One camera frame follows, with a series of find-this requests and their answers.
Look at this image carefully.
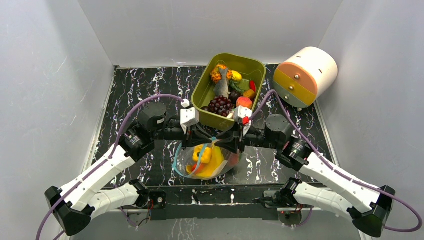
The peach toy upper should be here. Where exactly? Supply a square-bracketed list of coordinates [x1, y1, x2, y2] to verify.
[235, 96, 253, 110]

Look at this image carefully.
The purple grape bunch toy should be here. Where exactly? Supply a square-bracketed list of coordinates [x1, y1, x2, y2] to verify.
[207, 95, 235, 117]

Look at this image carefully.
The grey fish toy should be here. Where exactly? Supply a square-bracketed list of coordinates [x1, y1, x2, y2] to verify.
[213, 68, 230, 98]

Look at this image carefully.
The watermelon slice toy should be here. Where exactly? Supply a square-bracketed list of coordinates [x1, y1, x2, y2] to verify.
[227, 153, 240, 168]

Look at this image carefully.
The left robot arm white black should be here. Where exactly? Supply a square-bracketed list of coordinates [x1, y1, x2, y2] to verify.
[44, 100, 212, 236]

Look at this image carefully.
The yellow banana toy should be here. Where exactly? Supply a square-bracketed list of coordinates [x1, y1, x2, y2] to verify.
[185, 146, 224, 179]

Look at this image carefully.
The small orange fruit toy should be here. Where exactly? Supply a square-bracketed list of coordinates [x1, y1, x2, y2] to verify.
[243, 89, 257, 102]

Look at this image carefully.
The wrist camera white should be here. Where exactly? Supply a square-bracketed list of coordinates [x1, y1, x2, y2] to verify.
[179, 99, 200, 134]
[233, 105, 253, 136]

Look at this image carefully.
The green leafy vegetable toy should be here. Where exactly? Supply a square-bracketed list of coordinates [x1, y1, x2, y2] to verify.
[229, 79, 250, 94]

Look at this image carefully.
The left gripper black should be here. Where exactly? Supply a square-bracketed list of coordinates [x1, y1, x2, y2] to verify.
[152, 122, 213, 151]

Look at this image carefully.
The round pastel drawer cabinet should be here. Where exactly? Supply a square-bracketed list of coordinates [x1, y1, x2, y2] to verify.
[273, 46, 338, 109]

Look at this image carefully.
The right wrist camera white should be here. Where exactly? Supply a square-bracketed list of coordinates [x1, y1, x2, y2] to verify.
[233, 105, 253, 136]

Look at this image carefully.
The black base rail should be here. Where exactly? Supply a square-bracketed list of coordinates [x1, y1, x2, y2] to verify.
[67, 183, 332, 222]

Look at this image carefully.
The olive green plastic bin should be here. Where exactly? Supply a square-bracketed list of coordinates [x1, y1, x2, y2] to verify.
[191, 53, 267, 131]

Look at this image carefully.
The clear zip top bag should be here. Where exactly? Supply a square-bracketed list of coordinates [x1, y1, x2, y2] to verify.
[172, 137, 242, 181]

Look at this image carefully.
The dark plum toy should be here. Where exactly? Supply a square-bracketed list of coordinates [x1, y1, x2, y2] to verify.
[228, 90, 243, 104]
[201, 106, 210, 112]

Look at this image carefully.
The yellow lemon toy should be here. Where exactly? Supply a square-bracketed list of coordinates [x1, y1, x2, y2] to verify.
[230, 70, 243, 83]

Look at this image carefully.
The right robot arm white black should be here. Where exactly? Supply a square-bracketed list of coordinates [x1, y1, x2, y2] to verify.
[216, 114, 396, 238]

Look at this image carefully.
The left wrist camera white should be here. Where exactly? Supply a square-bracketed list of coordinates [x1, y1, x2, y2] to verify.
[179, 99, 200, 134]

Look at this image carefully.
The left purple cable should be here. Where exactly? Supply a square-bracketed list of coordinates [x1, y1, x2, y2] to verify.
[35, 94, 190, 240]

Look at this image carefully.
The red chili toy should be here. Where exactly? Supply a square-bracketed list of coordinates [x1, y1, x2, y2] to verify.
[190, 163, 205, 174]

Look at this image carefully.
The yellow bell pepper toy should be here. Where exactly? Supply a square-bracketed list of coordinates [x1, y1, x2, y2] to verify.
[192, 144, 213, 164]

